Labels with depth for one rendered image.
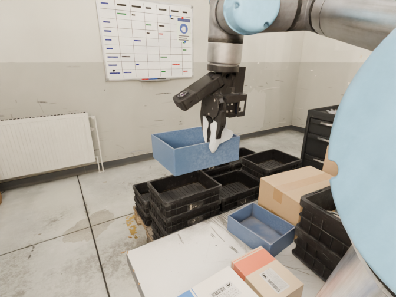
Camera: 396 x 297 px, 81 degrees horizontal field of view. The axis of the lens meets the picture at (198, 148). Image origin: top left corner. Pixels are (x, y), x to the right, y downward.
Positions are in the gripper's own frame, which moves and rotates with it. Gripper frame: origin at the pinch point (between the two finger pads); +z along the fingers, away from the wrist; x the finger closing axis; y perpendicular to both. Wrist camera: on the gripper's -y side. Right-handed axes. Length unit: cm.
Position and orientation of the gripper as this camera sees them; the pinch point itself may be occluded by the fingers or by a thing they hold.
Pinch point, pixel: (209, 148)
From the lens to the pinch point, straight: 59.2
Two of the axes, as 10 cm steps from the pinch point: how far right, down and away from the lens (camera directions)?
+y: 8.7, -1.7, 4.6
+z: -0.5, 9.1, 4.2
